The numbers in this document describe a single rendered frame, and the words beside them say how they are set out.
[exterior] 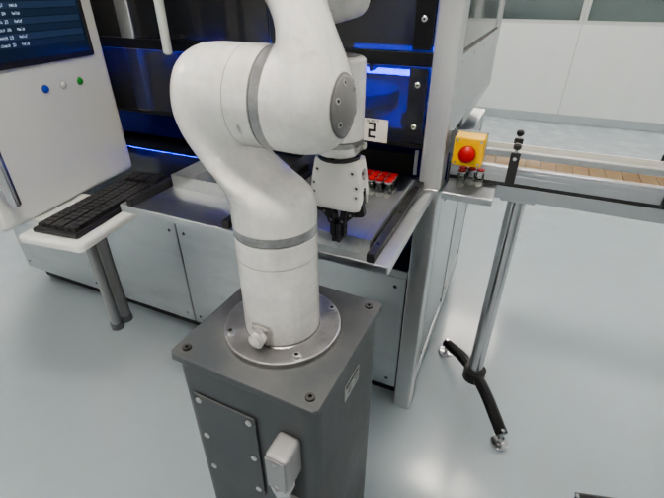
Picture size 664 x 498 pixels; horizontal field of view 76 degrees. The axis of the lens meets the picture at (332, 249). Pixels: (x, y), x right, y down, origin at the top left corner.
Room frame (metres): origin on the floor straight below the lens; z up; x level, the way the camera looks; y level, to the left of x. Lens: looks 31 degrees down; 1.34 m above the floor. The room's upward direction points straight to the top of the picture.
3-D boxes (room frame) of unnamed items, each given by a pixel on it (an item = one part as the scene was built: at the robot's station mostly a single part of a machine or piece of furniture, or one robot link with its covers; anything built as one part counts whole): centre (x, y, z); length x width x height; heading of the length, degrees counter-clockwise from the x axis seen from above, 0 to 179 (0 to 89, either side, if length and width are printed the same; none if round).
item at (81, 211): (1.12, 0.64, 0.82); 0.40 x 0.14 x 0.02; 164
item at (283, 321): (0.54, 0.08, 0.95); 0.19 x 0.19 x 0.18
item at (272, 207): (0.55, 0.11, 1.16); 0.19 x 0.12 x 0.24; 65
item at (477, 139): (1.04, -0.35, 1.00); 0.08 x 0.07 x 0.07; 156
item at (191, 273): (1.91, 0.46, 0.44); 2.06 x 1.00 x 0.88; 66
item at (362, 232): (0.93, -0.03, 0.90); 0.34 x 0.26 x 0.04; 156
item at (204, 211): (1.04, 0.11, 0.87); 0.70 x 0.48 x 0.02; 66
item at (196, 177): (1.17, 0.24, 0.90); 0.34 x 0.26 x 0.04; 156
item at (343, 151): (0.73, -0.01, 1.10); 0.09 x 0.08 x 0.03; 66
